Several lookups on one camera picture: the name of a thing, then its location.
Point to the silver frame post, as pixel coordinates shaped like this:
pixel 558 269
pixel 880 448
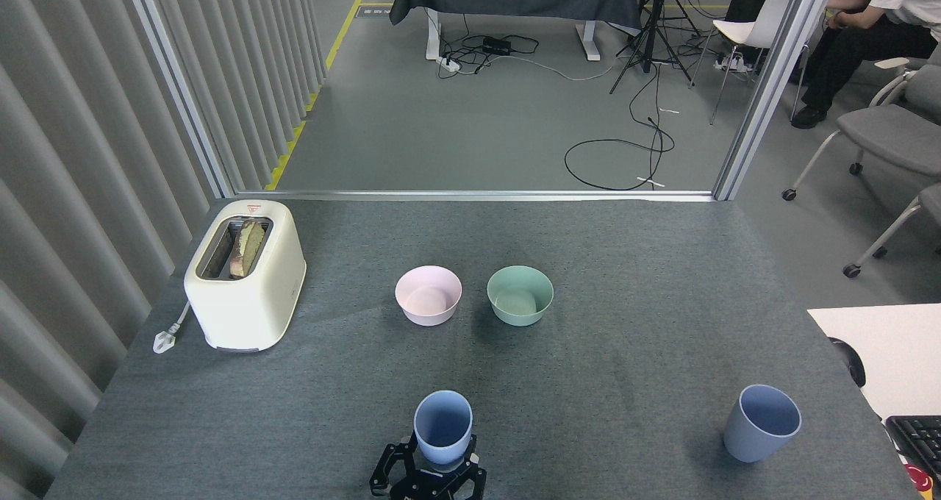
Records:
pixel 180 88
pixel 772 81

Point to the cream white toaster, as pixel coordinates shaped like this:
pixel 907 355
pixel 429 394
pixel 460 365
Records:
pixel 250 309

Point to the toasted bread slice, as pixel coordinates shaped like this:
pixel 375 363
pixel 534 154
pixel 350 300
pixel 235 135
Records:
pixel 246 250

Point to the black tripod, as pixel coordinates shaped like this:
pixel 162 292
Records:
pixel 648 37

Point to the black computer mouse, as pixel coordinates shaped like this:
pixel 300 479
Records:
pixel 853 364

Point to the pink bowl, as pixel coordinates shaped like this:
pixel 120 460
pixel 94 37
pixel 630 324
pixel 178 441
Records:
pixel 426 315

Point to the white chair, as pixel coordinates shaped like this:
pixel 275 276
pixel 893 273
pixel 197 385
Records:
pixel 761 22

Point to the white desk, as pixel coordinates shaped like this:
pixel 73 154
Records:
pixel 893 345

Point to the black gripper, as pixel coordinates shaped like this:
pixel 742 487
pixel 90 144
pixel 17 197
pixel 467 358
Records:
pixel 434 487

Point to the white power strip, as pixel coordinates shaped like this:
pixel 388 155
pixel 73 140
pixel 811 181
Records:
pixel 450 64
pixel 733 62

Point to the black power adapter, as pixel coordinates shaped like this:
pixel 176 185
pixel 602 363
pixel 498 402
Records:
pixel 497 45

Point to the black keyboard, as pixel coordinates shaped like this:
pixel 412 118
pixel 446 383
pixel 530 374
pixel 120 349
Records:
pixel 919 437

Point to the blue plastic cup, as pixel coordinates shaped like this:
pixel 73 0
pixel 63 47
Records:
pixel 442 430
pixel 750 445

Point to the person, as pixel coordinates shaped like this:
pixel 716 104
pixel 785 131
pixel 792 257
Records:
pixel 860 44

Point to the grey wheeled chair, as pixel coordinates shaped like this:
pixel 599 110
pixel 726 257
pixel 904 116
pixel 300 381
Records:
pixel 932 202
pixel 889 129

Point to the green bowl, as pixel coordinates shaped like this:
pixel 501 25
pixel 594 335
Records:
pixel 519 315

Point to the red round object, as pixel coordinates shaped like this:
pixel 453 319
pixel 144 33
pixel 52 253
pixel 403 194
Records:
pixel 919 478

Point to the silver frame rail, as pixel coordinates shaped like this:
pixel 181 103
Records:
pixel 478 195

